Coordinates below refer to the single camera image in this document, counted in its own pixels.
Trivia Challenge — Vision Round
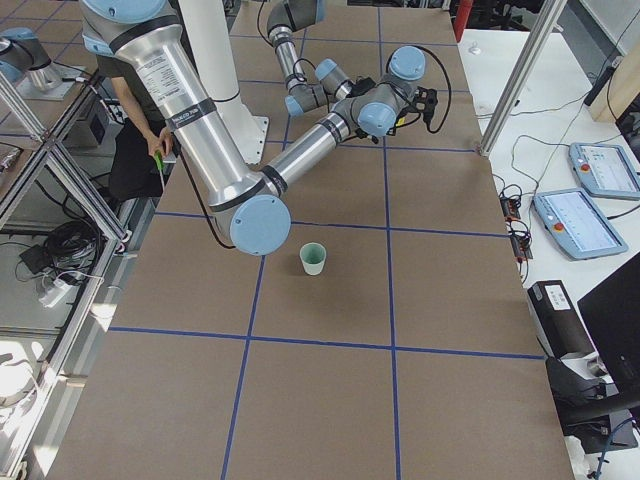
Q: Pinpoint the white power strip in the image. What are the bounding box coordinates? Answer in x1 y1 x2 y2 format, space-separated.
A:
39 277 73 308

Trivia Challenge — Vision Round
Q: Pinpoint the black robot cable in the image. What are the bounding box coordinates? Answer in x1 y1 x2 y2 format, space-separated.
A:
394 45 456 135

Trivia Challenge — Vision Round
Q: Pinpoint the black computer monitor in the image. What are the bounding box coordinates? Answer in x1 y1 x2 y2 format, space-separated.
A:
578 254 639 385

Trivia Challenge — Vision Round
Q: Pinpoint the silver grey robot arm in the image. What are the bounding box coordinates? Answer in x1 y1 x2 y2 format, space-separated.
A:
267 0 375 117
80 1 429 256

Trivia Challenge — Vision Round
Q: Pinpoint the aluminium frame post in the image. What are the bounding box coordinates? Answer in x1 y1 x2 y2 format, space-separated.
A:
478 0 567 157

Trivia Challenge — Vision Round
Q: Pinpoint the pale green plastic cup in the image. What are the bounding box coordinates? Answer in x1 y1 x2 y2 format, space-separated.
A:
299 242 327 276

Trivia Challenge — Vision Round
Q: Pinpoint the blue teach pendant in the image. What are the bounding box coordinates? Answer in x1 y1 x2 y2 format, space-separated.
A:
569 143 639 200
533 188 628 260

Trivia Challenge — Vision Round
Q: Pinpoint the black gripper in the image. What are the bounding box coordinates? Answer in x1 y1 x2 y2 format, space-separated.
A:
411 87 438 120

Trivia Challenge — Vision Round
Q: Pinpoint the lower blue teach pendant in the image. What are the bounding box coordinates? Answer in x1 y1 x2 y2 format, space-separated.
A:
533 188 628 260

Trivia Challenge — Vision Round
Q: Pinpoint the neighbouring robot arm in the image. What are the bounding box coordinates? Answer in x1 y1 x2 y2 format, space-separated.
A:
1 27 75 101

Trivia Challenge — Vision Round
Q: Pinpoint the black box with label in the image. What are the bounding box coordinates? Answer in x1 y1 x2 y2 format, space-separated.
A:
527 280 595 360

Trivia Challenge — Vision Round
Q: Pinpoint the upper blue teach pendant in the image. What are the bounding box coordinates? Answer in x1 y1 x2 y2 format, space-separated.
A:
569 143 639 200

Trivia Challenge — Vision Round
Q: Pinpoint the person in dark clothes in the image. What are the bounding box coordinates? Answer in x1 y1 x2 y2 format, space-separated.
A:
97 56 174 202

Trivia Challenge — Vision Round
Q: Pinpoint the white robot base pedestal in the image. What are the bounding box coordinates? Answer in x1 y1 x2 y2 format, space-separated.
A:
179 0 269 165

